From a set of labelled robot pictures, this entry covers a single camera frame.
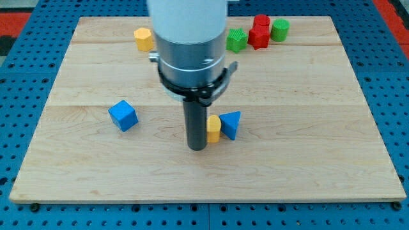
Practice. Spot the red star block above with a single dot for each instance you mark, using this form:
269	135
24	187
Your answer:
259	37

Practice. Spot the blue triangle block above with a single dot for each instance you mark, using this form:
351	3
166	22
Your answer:
230	123

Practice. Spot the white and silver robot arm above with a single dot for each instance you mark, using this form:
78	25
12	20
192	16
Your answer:
190	39

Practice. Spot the blue cube block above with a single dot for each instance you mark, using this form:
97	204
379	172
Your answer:
123	115

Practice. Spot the wooden board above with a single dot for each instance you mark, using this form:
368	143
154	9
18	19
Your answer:
306	134

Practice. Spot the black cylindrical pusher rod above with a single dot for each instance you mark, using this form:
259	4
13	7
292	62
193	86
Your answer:
195	123

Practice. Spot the green cylinder block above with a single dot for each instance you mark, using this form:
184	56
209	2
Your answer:
279	31

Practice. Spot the red cylinder block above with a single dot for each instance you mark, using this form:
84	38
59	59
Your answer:
261	20

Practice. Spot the yellow hexagon block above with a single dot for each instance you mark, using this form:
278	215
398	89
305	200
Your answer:
144	39

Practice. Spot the yellow heart block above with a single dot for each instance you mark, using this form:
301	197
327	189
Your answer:
213	129

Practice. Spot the green star block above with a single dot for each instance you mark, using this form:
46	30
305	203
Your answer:
236	40

